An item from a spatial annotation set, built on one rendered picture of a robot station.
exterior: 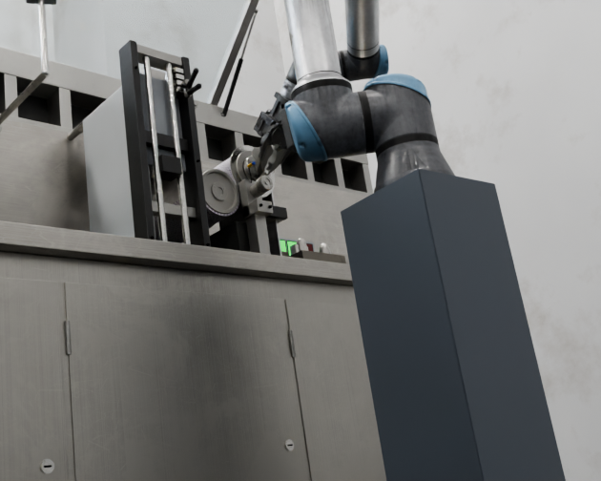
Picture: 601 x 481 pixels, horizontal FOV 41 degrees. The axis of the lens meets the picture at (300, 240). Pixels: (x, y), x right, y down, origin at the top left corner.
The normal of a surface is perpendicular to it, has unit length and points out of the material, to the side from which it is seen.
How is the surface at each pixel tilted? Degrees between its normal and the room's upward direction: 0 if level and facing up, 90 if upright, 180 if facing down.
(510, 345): 90
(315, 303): 90
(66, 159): 90
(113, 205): 90
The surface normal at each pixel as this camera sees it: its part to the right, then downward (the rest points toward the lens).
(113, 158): -0.73, -0.11
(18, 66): 0.66, -0.32
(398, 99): -0.05, -0.31
